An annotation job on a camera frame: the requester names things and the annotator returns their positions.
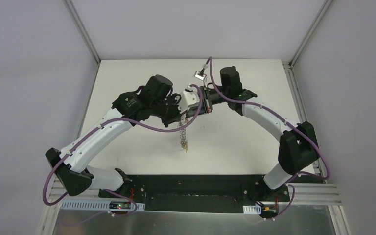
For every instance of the right white cable duct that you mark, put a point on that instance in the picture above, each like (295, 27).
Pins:
(252, 209)

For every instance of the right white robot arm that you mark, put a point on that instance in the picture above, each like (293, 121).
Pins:
(297, 141)

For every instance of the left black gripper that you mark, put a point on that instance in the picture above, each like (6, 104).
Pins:
(170, 113)

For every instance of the metal disc keyring with rings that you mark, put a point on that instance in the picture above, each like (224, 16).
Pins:
(183, 138)

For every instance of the aluminium frame rail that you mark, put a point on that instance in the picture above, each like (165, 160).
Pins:
(304, 194)

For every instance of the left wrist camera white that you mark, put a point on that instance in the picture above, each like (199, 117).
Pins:
(188, 100)

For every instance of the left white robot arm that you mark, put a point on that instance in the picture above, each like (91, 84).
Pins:
(71, 163)

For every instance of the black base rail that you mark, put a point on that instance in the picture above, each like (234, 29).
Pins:
(200, 193)

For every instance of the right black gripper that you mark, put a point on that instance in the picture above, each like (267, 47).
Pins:
(206, 104)

